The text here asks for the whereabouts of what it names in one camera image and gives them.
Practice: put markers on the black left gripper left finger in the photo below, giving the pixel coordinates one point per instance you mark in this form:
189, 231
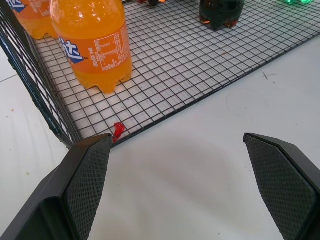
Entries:
82, 180

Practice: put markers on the orange soda bottle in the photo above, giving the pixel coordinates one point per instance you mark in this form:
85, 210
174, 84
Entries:
33, 17
93, 47

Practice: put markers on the green soda bottle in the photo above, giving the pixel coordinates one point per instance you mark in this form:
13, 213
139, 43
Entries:
296, 1

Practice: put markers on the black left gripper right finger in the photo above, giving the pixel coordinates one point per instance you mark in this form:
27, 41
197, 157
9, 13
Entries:
282, 185

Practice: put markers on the red plastic scrap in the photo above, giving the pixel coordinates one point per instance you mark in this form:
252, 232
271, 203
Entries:
118, 130

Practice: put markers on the dark cola bottle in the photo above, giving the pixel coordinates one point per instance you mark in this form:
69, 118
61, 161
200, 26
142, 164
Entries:
221, 12

